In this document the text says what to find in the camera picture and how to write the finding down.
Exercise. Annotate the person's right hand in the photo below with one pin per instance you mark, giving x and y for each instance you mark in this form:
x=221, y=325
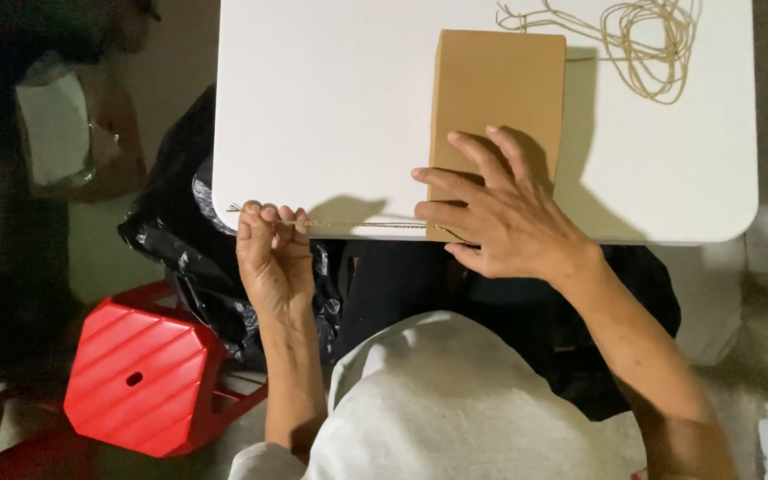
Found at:
x=517, y=220

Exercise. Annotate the person's left hand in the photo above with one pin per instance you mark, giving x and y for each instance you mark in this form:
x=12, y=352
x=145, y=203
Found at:
x=276, y=266

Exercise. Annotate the person's left fingers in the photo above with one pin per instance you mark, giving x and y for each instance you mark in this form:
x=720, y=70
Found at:
x=270, y=220

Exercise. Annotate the beige jute twine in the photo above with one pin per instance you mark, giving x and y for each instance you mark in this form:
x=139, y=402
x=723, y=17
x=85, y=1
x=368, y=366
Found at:
x=357, y=224

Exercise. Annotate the brown cardboard box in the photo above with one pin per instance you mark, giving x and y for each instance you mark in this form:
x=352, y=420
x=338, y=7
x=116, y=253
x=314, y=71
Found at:
x=497, y=86

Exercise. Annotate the black plastic bag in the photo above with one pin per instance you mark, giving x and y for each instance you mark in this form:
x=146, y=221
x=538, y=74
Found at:
x=177, y=220

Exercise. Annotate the person's black trousers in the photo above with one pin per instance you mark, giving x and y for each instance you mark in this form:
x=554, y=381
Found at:
x=390, y=286

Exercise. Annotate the red plastic stool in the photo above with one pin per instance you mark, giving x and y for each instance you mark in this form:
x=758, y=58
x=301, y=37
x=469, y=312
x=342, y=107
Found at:
x=144, y=373

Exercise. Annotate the person's grey shirt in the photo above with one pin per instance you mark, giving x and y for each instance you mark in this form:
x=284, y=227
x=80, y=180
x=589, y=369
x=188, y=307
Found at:
x=450, y=406

